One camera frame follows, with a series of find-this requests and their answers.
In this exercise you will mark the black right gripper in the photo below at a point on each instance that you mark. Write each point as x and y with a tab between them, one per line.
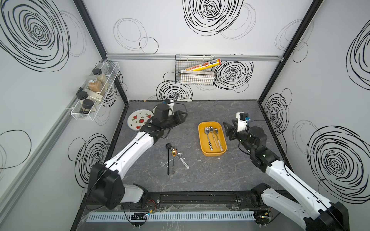
230	130

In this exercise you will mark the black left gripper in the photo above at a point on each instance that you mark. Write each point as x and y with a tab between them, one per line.
176	117

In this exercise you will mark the silver spoon clear handle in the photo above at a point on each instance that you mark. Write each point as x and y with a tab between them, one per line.
212	133

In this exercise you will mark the checkered handle spoon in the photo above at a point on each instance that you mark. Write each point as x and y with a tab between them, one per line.
207	131

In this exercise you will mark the gold bowl spoon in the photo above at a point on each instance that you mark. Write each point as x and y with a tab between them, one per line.
174	154

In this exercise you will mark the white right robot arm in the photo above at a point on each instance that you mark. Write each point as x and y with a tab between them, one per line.
309	209

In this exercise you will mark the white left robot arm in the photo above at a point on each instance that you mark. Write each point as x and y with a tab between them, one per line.
106	180

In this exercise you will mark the yellow storage box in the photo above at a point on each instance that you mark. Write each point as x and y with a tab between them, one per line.
204	142

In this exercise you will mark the black ladle spoon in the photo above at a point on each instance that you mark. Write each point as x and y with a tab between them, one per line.
168	147

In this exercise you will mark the yellow foil wrap box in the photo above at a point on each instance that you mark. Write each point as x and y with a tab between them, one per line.
205	65

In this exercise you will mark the watermelon pattern plate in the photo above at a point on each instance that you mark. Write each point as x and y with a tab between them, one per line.
138	119

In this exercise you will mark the spice jar brown contents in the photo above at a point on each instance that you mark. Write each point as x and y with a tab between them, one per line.
94	84

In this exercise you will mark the spice jar black lid nearest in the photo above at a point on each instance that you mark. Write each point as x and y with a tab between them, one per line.
86	106

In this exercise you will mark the spice jar black lid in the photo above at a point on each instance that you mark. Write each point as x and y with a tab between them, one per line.
82	95
86	106
98	73

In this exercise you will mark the spice jar black lid front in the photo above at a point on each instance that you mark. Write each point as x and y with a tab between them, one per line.
82	95

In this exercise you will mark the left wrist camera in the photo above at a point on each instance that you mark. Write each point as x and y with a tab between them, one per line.
170	104

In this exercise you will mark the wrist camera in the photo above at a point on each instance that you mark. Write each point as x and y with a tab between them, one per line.
170	104
242	121

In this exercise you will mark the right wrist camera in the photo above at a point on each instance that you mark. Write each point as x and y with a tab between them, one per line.
242	121

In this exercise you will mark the black wire basket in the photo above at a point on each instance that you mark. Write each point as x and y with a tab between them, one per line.
200	78

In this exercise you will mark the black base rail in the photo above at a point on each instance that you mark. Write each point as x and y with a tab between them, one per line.
233	200

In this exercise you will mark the clear wall shelf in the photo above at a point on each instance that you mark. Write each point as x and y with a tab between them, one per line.
98	94

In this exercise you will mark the white cable duct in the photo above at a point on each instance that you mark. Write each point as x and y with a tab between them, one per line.
172	216

